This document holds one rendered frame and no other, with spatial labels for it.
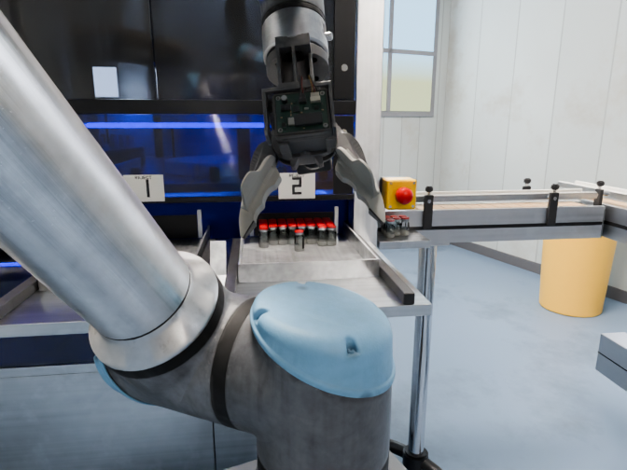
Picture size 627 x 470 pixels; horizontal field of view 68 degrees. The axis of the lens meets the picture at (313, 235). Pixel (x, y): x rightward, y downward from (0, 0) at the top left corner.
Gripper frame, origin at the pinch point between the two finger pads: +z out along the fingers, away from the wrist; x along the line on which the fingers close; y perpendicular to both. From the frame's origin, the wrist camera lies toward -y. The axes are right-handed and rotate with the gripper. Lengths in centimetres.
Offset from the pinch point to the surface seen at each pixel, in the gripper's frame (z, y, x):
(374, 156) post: -32, -53, 13
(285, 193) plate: -25, -53, -9
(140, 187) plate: -28, -46, -40
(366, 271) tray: -2.4, -38.3, 7.0
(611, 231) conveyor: -15, -85, 79
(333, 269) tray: -3.1, -36.9, 1.0
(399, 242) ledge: -13, -64, 17
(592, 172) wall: -96, -265, 180
